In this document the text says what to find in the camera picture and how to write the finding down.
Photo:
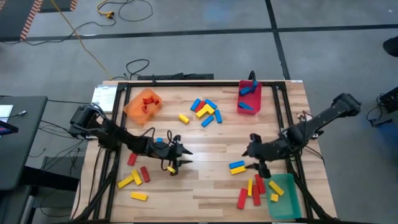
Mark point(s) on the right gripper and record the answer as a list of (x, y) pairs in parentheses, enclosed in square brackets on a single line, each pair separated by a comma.
[(261, 152)]

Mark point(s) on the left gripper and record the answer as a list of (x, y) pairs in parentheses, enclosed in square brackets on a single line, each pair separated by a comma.
[(166, 152)]

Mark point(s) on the blue wooden block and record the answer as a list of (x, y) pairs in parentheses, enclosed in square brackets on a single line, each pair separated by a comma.
[(255, 86), (237, 164), (218, 116), (245, 91), (207, 121), (211, 104), (195, 104), (245, 105), (159, 139)]

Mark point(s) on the yellow wooden block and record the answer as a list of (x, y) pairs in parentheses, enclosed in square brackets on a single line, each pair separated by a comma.
[(250, 187), (210, 109), (125, 181), (200, 114), (276, 187), (238, 170), (139, 196), (136, 177)]

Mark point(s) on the yellow wooden cube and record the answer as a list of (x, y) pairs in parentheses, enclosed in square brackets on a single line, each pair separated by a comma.
[(274, 197)]

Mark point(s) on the red wooden block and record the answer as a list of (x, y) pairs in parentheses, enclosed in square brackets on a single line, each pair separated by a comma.
[(132, 159), (259, 184), (146, 100), (155, 101), (200, 107), (145, 174), (144, 109), (256, 195), (242, 198)]

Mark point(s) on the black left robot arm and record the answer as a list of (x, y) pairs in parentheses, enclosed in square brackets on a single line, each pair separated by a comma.
[(118, 137)]

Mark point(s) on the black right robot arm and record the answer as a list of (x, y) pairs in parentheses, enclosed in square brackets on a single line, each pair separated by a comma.
[(311, 127)]

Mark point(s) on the yellow wooden cylinder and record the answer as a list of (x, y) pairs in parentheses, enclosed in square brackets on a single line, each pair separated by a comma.
[(184, 119)]

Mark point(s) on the green translucent plastic bin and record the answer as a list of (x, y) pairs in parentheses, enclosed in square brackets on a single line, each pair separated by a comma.
[(284, 205)]

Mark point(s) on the pink-red translucent plastic bin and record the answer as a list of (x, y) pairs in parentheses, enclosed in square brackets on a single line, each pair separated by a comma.
[(249, 96)]

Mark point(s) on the orange translucent plastic bin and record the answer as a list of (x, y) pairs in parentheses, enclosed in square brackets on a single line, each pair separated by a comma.
[(140, 113)]

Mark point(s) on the black power strip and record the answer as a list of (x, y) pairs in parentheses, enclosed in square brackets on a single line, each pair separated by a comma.
[(174, 76)]

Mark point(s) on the black clamp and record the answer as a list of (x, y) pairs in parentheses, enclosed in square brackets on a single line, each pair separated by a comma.
[(252, 76)]

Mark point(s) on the white paper booklet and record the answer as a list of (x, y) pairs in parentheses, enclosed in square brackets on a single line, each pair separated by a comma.
[(103, 99)]

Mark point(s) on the black desk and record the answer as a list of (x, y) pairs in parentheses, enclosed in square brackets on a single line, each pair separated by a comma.
[(18, 143)]

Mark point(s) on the black round object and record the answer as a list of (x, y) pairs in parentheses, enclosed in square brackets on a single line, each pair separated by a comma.
[(391, 46)]

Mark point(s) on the dark tablet screen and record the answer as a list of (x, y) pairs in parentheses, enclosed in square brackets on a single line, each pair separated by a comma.
[(6, 128)]

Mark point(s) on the white paper sheet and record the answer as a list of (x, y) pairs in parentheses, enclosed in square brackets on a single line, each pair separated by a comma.
[(5, 112)]

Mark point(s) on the black mat striped edge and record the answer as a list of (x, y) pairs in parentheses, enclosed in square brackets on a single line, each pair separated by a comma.
[(15, 18), (59, 4)]

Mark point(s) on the black aluminium table frame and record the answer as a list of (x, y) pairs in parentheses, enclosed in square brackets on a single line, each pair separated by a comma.
[(199, 83)]

